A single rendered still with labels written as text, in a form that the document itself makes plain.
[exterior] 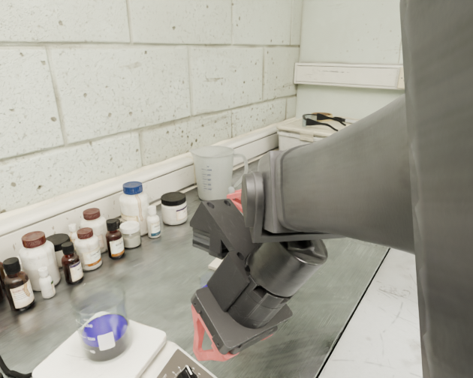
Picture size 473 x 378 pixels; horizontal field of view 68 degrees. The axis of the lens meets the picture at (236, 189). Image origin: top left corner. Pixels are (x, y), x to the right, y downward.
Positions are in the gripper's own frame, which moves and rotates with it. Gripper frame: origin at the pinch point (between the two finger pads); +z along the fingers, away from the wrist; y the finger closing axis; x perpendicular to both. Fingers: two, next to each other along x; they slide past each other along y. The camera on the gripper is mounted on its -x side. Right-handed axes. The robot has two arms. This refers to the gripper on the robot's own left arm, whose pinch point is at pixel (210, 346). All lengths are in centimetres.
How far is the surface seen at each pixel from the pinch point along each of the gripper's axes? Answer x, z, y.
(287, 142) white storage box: -63, 15, -92
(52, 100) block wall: -65, 8, -1
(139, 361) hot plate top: -3.7, 6.4, 5.6
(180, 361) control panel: -1.8, 7.3, 0.1
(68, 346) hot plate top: -10.6, 11.3, 10.8
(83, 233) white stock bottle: -37.0, 22.1, -1.9
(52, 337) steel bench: -18.7, 24.9, 8.3
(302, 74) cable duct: -92, -5, -116
